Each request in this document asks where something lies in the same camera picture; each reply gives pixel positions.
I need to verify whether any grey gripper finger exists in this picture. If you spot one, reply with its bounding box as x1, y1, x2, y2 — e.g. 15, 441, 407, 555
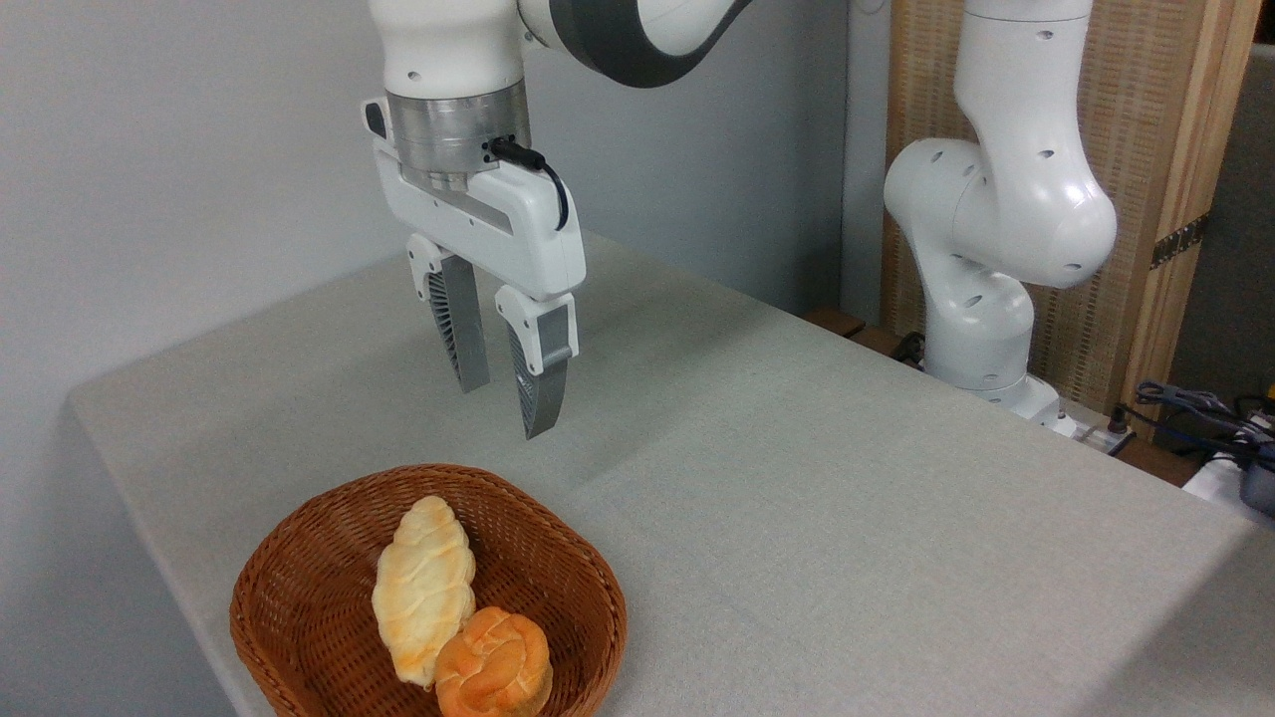
495, 285, 581, 440
405, 234, 491, 394

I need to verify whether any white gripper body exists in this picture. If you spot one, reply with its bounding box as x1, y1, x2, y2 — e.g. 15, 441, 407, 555
362, 97, 587, 303

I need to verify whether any long pale braided bread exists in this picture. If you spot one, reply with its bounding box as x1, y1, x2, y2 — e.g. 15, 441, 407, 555
372, 495, 477, 688

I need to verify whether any round orange bread bun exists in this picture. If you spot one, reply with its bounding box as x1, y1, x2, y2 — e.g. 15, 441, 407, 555
434, 605, 554, 717

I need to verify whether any brown wicker basket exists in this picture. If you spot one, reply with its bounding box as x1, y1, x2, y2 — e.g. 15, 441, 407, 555
229, 463, 629, 717

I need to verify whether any white power strip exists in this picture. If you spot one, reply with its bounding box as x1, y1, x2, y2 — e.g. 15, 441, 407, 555
1054, 398, 1137, 451

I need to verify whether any wooden woven screen panel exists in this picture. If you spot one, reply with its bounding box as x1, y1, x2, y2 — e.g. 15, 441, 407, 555
882, 0, 1264, 419

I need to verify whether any black gold patterned strip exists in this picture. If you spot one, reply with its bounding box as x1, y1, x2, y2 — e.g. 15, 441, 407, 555
1150, 212, 1209, 270

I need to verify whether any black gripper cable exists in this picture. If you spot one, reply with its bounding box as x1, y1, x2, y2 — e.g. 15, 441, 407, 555
488, 137, 571, 232

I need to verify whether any silver wrist flange ring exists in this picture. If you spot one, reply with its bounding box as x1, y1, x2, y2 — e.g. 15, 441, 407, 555
384, 80, 532, 192

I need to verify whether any blue grey cable bundle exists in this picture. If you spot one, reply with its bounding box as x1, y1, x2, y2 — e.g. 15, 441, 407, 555
1134, 380, 1275, 469

